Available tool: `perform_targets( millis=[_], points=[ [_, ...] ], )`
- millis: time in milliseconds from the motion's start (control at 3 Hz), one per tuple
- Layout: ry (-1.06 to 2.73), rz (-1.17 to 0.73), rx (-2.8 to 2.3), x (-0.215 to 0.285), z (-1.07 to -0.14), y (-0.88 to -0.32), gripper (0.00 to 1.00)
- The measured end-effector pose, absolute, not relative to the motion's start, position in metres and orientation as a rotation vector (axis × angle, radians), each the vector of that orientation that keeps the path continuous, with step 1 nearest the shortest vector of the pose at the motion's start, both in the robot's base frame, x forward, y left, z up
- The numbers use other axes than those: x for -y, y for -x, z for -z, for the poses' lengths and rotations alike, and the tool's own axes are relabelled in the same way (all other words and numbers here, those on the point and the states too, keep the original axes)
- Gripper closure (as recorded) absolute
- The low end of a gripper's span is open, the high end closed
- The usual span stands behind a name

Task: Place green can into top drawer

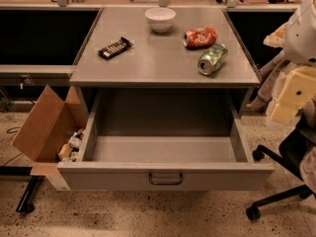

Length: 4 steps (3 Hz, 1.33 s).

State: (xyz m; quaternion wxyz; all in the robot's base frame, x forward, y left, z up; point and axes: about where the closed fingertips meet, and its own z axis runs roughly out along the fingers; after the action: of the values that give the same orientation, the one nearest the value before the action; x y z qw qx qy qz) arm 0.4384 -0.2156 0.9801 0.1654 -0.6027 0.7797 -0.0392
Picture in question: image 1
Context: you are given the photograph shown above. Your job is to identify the brown cardboard box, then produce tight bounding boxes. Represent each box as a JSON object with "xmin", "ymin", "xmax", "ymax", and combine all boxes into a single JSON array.
[{"xmin": 12, "ymin": 85, "xmax": 89, "ymax": 176}]

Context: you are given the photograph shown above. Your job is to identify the black table leg base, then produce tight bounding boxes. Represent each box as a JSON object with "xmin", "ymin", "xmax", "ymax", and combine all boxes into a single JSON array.
[{"xmin": 0, "ymin": 166, "xmax": 43, "ymax": 214}]

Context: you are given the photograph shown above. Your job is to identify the black snack bar wrapper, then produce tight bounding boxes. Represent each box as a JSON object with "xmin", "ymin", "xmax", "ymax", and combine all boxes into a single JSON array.
[{"xmin": 98, "ymin": 37, "xmax": 132, "ymax": 60}]

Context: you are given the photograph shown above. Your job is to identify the grey open top drawer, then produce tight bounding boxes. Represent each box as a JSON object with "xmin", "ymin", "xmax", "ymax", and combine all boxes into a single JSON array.
[{"xmin": 58, "ymin": 89, "xmax": 274, "ymax": 191}]

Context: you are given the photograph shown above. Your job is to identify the crushed orange soda can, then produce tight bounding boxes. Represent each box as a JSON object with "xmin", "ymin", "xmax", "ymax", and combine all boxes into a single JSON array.
[{"xmin": 183, "ymin": 27, "xmax": 217, "ymax": 48}]

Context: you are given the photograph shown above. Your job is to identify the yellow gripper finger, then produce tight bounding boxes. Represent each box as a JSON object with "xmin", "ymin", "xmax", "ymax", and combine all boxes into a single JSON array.
[{"xmin": 269, "ymin": 66, "xmax": 316, "ymax": 124}]

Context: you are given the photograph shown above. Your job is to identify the black drawer handle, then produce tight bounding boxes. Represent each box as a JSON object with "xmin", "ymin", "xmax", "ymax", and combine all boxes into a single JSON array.
[{"xmin": 148, "ymin": 173, "xmax": 183, "ymax": 186}]

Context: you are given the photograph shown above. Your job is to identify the white ceramic bowl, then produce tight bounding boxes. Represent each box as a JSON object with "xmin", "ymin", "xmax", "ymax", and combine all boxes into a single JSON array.
[{"xmin": 145, "ymin": 7, "xmax": 176, "ymax": 33}]

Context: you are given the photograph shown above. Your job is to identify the grey metal cabinet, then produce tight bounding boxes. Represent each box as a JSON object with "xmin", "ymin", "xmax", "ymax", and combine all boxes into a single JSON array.
[{"xmin": 70, "ymin": 7, "xmax": 259, "ymax": 117}]

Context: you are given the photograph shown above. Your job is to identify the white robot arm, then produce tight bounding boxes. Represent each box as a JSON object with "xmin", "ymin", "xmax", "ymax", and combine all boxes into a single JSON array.
[{"xmin": 267, "ymin": 0, "xmax": 316, "ymax": 124}]

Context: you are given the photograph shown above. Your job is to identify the black office chair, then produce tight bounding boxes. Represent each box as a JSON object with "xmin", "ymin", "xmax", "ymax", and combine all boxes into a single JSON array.
[{"xmin": 246, "ymin": 116, "xmax": 316, "ymax": 221}]

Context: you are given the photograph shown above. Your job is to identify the crushed green soda can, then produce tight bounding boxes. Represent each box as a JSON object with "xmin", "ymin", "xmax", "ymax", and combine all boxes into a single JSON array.
[{"xmin": 197, "ymin": 43, "xmax": 228, "ymax": 76}]

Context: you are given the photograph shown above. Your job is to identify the trash items in box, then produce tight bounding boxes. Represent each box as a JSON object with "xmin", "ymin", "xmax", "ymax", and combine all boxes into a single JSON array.
[{"xmin": 57, "ymin": 128, "xmax": 84, "ymax": 162}]

